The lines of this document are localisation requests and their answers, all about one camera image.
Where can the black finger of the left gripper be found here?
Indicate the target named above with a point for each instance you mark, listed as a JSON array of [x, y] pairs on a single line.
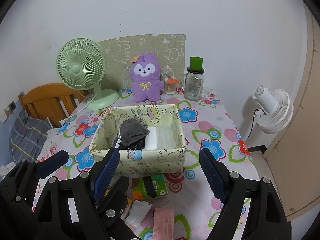
[[112, 206]]

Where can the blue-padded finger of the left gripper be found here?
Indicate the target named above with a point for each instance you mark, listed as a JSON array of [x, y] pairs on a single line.
[[21, 182]]

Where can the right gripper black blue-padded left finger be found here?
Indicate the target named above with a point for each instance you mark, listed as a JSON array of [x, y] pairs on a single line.
[[66, 209]]

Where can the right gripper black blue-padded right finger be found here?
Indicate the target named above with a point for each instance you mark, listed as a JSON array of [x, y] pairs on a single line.
[[266, 217]]

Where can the green tissue pack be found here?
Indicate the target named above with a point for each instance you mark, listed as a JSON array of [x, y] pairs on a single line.
[[149, 187]]

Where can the dark grey cloth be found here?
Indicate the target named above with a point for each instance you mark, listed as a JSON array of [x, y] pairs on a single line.
[[131, 131]]

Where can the clear plastic bag pack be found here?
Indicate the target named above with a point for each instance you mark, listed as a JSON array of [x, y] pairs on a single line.
[[160, 138]]

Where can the white tissue packet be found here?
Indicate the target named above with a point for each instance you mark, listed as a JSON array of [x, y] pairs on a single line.
[[137, 212]]

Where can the grey plaid pillow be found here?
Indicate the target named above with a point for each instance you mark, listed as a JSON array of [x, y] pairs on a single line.
[[27, 137]]

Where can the pink paper packet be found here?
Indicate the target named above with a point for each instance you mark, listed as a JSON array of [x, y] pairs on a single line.
[[163, 224]]

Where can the beige cabinet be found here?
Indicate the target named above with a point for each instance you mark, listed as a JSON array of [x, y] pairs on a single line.
[[293, 156]]

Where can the yellow cartoon fabric box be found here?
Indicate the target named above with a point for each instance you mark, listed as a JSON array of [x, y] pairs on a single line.
[[141, 161]]

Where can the white circulator fan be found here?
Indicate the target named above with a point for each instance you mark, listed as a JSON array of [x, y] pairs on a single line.
[[277, 108]]

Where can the floral tablecloth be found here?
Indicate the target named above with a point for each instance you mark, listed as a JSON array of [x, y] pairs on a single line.
[[205, 124]]

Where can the toothpick jar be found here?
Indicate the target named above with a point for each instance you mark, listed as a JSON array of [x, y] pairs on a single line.
[[170, 88]]

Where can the purple plush bunny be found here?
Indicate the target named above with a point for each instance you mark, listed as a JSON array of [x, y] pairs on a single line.
[[145, 76]]

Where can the green desk fan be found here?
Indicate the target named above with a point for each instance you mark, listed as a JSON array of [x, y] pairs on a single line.
[[81, 65]]

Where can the glass mason jar mug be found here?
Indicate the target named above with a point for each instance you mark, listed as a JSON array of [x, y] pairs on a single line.
[[192, 84]]

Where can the beige cartoon puzzle mat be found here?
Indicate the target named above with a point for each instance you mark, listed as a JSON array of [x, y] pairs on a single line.
[[169, 50]]

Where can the green plastic cup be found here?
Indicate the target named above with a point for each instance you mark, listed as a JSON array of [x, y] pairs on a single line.
[[196, 63]]

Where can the wall power socket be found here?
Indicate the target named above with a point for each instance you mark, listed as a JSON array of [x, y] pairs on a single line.
[[12, 106]]

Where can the orange handled scissors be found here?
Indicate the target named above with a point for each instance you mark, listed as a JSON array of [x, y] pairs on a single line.
[[169, 80]]

